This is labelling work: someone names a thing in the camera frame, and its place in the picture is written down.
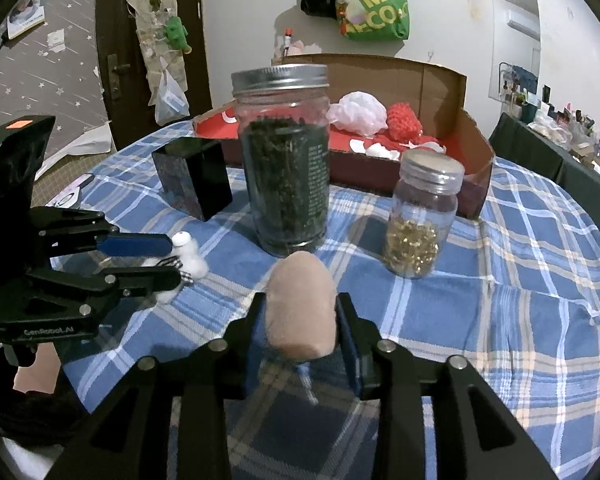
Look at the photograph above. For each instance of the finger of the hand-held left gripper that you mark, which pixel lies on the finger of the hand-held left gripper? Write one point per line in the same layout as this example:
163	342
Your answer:
135	246
145	279

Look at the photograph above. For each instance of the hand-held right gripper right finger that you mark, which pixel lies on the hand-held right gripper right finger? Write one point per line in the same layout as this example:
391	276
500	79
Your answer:
350	355

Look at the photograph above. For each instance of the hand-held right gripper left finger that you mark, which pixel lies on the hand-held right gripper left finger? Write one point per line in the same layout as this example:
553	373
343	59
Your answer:
254	350

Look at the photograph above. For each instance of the white plush sheep toy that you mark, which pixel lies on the white plush sheep toy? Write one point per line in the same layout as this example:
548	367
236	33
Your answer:
192	260

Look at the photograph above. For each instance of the beige plush piece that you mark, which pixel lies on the beige plush piece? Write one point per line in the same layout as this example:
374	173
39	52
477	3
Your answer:
302	305

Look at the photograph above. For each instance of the red knitted scrubber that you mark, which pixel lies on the red knitted scrubber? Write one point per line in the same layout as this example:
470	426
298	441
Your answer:
404	122

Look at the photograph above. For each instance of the white mesh bath loofah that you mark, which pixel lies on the white mesh bath loofah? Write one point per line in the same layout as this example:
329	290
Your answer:
360	112

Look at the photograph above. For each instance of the cardboard box with red inside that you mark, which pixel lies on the cardboard box with red inside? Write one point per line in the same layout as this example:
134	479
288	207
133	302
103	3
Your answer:
430	85

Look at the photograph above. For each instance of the white paper sheet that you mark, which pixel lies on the white paper sheet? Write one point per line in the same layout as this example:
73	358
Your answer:
80	145

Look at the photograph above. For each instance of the black cube box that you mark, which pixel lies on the black cube box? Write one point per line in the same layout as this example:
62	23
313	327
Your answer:
200	180

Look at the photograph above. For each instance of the small glass jar metal lid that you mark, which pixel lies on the small glass jar metal lid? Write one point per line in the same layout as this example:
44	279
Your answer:
415	240

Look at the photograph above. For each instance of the pink bedsheet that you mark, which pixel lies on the pink bedsheet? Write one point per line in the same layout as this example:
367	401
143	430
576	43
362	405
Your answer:
37	375

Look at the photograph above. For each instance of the clear plastic bag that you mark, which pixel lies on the clear plastic bag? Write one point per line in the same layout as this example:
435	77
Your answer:
172	102

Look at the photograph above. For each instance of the large glass jar metal lid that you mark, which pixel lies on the large glass jar metal lid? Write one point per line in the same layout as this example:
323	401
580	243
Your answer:
285	185

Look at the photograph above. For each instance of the blue plaid blanket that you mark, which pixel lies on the blue plaid blanket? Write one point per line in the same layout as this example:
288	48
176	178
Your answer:
530	335

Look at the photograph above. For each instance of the dark brown door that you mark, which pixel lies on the dark brown door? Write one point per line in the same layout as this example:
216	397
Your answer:
115	25

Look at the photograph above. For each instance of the hanging door organizer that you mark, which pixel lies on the hanging door organizer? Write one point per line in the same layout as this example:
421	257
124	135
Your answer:
150	50

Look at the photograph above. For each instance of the green plush toy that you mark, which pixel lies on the green plush toy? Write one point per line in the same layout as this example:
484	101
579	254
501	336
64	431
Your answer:
176	32

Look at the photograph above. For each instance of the pink plush toy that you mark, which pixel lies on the pink plush toy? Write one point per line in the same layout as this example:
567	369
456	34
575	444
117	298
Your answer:
300	49

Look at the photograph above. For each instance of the desk with dark cloth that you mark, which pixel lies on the desk with dark cloth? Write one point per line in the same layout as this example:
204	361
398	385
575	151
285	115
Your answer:
530	150

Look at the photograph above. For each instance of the side table with clutter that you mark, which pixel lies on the side table with clutter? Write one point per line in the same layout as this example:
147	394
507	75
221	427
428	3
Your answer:
580	125

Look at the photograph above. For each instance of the green tote bag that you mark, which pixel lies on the green tote bag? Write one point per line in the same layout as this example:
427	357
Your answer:
380	10

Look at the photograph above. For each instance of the wall mirror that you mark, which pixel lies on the wall mirror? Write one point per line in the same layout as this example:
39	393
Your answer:
510	50

